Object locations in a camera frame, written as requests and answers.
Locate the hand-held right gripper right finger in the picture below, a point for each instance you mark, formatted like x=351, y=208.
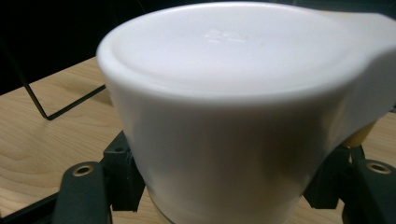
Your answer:
x=330, y=183

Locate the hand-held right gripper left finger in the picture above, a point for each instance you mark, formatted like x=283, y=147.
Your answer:
x=124, y=174

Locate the white cup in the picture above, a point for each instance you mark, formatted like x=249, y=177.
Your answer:
x=230, y=109

